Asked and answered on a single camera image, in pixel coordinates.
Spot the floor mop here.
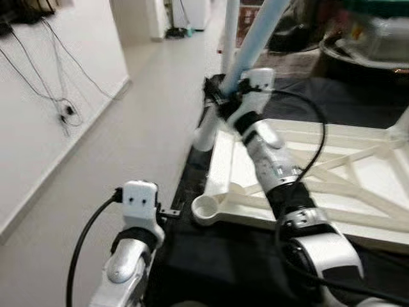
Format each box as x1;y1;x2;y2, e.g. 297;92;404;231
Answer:
163;0;192;40

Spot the black wifi router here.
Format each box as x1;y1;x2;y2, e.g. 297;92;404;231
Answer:
0;0;58;33

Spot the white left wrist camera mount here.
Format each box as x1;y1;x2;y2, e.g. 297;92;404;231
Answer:
120;181;166;240

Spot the white plastic table top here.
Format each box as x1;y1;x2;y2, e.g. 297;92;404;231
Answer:
192;118;409;253

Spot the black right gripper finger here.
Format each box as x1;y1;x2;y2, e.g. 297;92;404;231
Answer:
203;77;224;107

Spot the black plastic table cover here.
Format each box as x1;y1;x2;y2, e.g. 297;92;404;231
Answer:
144;74;409;307

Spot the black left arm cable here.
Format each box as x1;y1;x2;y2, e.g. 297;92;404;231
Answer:
66;189;123;307

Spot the green round lid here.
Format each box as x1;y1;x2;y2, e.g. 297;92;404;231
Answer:
342;0;409;17

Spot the white appliance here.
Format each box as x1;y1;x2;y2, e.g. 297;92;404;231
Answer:
169;0;212;31

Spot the white plastic table leg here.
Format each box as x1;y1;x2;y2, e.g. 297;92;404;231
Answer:
220;0;240;77
192;0;291;153
387;109;409;145

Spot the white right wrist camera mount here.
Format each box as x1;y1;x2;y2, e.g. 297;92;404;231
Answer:
227;68;275;132

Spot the black bag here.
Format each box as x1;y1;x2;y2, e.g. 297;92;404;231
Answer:
268;13;320;53

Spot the clear plastic storage container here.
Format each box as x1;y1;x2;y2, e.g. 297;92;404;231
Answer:
348;16;409;65

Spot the beige patterned bench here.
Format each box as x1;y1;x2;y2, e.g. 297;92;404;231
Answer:
217;48;320;77

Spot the black wall cable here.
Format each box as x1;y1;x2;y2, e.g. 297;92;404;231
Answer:
0;19;119;138

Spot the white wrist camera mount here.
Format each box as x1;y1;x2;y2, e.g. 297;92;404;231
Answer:
120;181;166;240
227;68;275;132

